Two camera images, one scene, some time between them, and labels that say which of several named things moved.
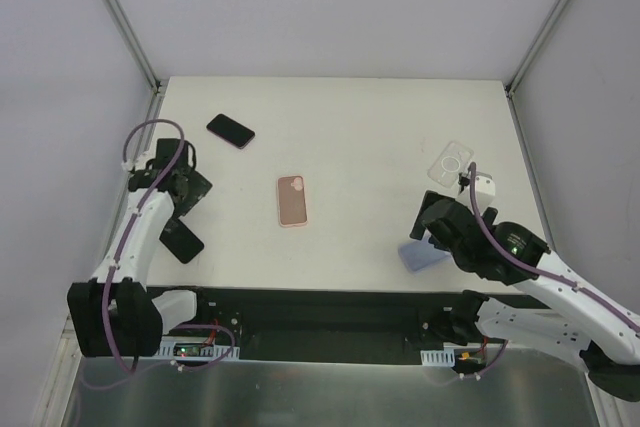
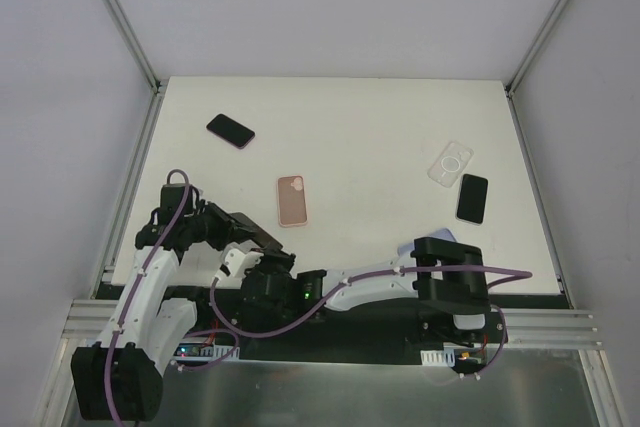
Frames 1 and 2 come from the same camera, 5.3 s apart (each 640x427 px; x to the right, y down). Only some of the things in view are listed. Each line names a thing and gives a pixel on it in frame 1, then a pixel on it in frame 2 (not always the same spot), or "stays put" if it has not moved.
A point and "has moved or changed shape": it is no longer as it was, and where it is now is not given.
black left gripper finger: (198, 188) -> (243, 224)
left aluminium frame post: (123, 20) stays put
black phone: (180, 241) has moved or changed shape
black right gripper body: (426, 217) -> (273, 261)
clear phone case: (454, 160) stays put
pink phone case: (292, 202) stays put
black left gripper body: (192, 189) -> (220, 220)
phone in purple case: (230, 130) stays put
